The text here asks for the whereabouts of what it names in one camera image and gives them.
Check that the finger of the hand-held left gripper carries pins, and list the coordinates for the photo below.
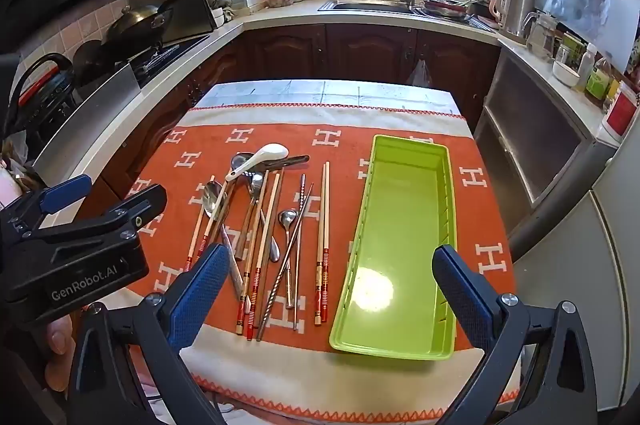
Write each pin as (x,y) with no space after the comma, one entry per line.
(125,211)
(65,195)

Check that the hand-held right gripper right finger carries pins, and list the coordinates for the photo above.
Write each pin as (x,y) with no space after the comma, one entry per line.
(460,295)

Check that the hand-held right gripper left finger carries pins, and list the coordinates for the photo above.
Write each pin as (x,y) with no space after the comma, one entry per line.
(200,290)

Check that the large metal spoon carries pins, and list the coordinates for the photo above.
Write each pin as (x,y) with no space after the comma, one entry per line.
(212,200)

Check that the green plastic tray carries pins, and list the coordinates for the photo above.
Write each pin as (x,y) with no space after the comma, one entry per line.
(400,205)

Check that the small metal spoon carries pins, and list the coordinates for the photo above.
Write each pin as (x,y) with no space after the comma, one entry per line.
(287,217)

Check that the round metal spoon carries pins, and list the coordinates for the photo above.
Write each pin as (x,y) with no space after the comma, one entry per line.
(240,161)

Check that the white ceramic spoon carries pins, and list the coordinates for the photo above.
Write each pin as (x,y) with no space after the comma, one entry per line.
(270,152)

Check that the metal fork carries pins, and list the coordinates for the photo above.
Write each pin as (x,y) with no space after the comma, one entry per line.
(292,161)

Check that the person's left hand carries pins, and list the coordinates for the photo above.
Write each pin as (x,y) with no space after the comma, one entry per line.
(57,340)

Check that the steel panel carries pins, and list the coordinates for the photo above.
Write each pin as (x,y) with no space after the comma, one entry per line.
(100,100)

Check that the black pressure cooker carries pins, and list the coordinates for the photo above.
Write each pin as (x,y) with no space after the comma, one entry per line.
(40,95)

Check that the black pot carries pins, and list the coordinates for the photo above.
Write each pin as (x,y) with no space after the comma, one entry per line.
(92,62)

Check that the black gas stove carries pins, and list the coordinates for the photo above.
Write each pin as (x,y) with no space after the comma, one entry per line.
(160,60)

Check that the orange patterned blanket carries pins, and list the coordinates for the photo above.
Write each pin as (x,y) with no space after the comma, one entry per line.
(350,145)

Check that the dark wok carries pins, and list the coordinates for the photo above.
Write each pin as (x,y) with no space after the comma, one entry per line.
(137,22)

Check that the hanging plastic bag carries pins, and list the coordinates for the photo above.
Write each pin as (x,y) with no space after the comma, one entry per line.
(420,75)

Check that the pale grey tablecloth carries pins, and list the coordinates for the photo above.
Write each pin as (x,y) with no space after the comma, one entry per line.
(325,92)

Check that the red container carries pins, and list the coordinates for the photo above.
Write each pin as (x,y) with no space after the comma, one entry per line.
(620,115)

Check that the white bowl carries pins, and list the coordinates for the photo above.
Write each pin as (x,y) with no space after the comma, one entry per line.
(566,74)

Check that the white kitchen countertop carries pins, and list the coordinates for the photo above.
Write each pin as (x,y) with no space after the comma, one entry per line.
(280,17)

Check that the green label bottle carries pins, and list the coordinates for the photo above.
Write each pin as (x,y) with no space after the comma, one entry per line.
(600,82)

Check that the white plastic bottle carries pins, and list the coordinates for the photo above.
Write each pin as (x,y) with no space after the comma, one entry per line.
(587,65)

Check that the glass teapot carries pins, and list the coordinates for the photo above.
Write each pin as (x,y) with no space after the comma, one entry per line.
(542,32)

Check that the steel electric kettle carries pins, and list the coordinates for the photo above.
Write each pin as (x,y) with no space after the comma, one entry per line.
(512,10)

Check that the stack of dishes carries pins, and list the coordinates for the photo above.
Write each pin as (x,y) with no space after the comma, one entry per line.
(445,5)

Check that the steel sink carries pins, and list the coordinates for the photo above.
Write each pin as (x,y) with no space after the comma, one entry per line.
(372,6)

